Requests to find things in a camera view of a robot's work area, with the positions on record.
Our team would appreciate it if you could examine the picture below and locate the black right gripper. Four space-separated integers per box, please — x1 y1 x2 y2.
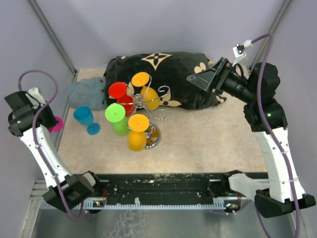
187 57 257 104

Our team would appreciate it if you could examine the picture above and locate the magenta plastic wine glass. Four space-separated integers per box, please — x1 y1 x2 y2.
48 116 64 133

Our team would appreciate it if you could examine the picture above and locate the blue plastic wine glass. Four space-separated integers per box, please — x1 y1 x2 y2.
73 106 101 135

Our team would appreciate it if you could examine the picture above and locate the red plastic wine glass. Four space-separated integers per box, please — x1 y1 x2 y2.
108 82 135 117

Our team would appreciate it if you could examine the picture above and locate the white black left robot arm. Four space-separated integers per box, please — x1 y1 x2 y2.
5 88 103 212

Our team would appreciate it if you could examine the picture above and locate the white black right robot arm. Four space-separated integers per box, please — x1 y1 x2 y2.
186 58 316 218

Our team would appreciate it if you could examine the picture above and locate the green plastic wine glass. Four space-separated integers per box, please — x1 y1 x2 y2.
105 103 130 136

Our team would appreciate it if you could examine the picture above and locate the back orange plastic wine glass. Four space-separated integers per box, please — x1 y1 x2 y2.
131 72 160 110

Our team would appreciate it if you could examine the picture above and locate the orange plastic wine glass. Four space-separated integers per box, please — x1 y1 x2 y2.
127 114 150 152
131 72 160 110

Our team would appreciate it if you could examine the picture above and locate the front orange plastic wine glass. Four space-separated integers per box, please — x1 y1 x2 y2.
127 114 150 152

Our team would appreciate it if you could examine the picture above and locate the black floral plush pillow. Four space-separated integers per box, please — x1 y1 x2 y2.
104 52 226 110

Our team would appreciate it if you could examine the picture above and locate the light blue denim cloth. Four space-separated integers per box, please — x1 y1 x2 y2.
68 77 107 111

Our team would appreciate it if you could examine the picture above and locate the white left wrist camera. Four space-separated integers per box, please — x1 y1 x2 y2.
26 87 46 109

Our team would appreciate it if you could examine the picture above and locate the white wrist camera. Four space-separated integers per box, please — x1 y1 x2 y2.
26 87 46 109
232 40 255 66

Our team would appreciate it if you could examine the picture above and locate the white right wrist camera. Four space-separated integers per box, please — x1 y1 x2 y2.
232 40 255 66

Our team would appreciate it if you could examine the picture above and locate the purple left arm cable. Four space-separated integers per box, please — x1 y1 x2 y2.
17 70 87 220

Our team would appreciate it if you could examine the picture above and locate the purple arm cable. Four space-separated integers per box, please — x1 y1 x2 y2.
17 70 87 220
250 33 303 238

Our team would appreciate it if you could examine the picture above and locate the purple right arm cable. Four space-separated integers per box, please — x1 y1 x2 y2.
250 33 303 238

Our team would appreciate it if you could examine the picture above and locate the chrome wire wine glass rack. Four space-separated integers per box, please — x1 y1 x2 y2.
125 75 172 150

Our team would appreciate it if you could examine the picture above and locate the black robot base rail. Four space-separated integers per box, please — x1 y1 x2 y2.
84 173 248 213

